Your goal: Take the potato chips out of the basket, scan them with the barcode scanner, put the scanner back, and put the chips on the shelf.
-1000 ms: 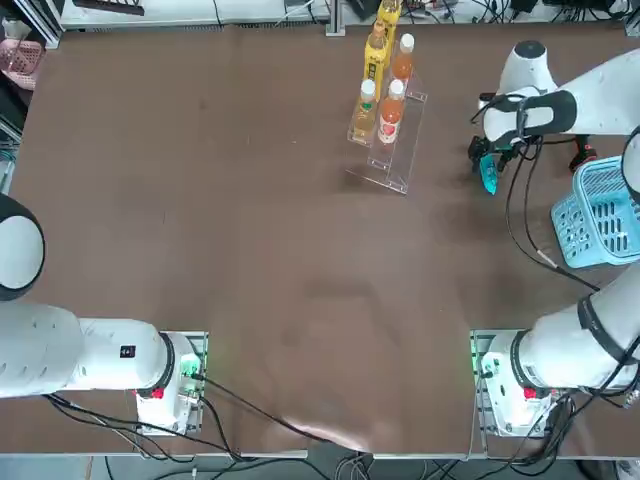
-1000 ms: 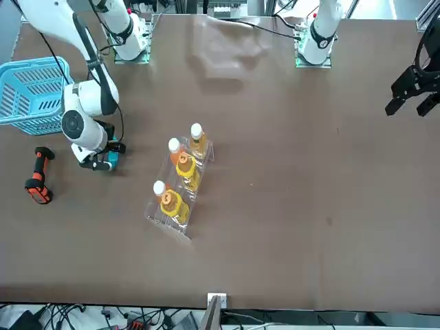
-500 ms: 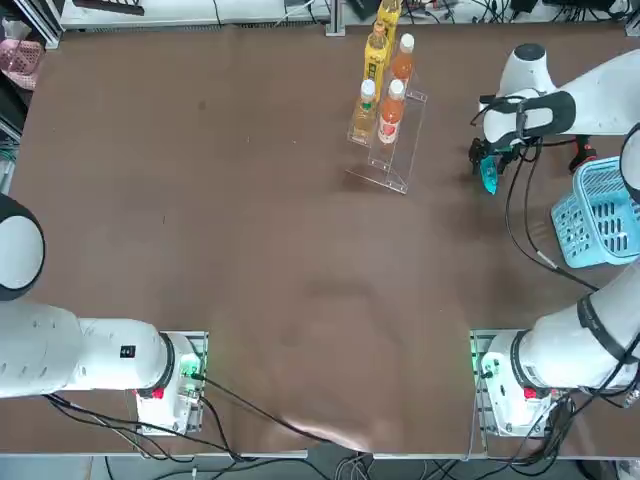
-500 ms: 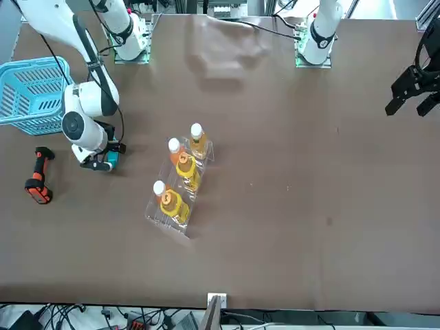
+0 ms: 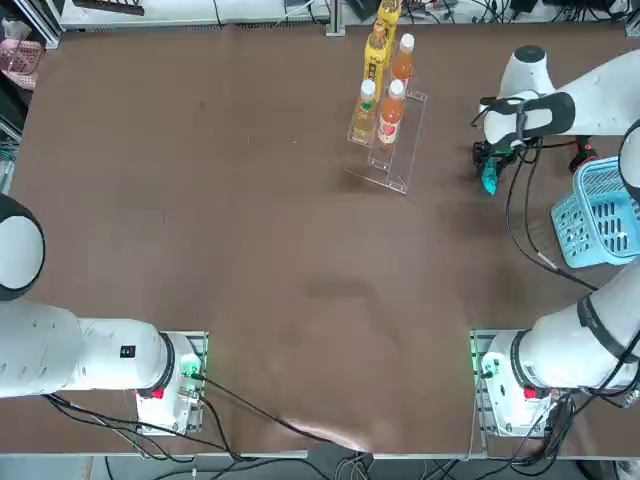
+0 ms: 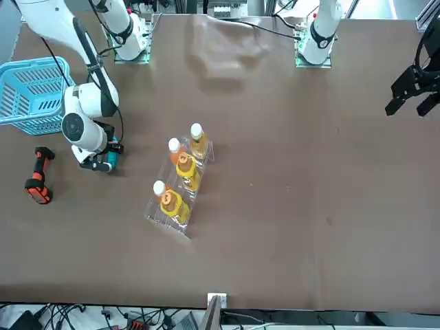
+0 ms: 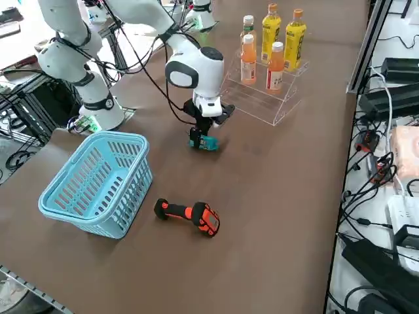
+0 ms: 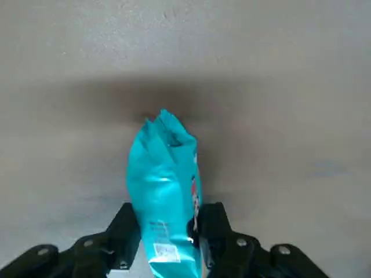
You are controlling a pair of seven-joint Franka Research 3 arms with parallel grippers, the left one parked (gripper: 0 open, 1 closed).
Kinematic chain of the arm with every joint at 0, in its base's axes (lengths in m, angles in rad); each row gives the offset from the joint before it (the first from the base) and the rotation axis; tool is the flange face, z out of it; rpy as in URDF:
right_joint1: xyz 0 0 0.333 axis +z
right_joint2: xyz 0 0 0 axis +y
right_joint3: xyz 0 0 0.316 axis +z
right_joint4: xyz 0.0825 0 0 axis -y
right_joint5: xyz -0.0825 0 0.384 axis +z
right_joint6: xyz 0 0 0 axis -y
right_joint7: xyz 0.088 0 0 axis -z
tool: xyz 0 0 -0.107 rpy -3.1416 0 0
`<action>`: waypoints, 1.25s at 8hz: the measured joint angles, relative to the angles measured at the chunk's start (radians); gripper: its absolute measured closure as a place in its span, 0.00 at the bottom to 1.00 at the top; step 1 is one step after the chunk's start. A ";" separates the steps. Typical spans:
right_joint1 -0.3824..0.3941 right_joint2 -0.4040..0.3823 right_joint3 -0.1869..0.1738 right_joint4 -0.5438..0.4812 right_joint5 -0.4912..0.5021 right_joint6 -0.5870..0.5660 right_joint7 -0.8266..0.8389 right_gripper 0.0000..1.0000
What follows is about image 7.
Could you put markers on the aluminium frame post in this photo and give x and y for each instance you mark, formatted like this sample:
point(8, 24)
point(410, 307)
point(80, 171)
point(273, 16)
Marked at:
point(370, 42)

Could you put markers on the small black adapter box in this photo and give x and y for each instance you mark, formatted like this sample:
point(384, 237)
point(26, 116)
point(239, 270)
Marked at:
point(407, 237)

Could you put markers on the orange juice bottle white cap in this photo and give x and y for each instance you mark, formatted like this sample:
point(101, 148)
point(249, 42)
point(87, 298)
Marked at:
point(248, 62)
point(275, 72)

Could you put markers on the black power adapter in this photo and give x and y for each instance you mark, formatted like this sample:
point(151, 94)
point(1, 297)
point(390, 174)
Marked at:
point(402, 70)

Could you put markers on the long black power brick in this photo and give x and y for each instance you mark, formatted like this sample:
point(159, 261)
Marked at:
point(393, 99)

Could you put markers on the pale tea bottle white cap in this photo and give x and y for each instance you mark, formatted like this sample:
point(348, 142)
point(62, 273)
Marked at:
point(248, 29)

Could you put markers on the light blue plastic basket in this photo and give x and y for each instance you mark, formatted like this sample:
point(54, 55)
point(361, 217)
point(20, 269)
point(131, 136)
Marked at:
point(95, 224)

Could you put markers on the white power strip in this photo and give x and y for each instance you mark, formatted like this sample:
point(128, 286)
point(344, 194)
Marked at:
point(404, 212)

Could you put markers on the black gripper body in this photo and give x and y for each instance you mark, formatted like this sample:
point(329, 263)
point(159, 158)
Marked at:
point(226, 112)

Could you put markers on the orange black plug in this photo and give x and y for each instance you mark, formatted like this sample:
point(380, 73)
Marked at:
point(368, 140)

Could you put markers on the teal potato chips packet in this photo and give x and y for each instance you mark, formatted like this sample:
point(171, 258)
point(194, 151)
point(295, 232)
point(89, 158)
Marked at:
point(209, 143)

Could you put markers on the aluminium table edge rail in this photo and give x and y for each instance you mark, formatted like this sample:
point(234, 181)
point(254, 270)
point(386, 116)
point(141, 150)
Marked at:
point(32, 288)

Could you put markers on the orange black barcode scanner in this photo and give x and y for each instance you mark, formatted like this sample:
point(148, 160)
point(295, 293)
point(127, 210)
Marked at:
point(178, 212)

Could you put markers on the clear acrylic stepped shelf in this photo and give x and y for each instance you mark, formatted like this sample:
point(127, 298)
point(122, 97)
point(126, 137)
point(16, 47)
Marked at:
point(255, 101)

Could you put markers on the yellow bottle orange cap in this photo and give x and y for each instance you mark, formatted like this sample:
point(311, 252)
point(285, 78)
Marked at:
point(294, 42)
point(271, 32)

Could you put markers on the pink tissue pack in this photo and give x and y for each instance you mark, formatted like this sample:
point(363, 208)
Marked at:
point(407, 153)

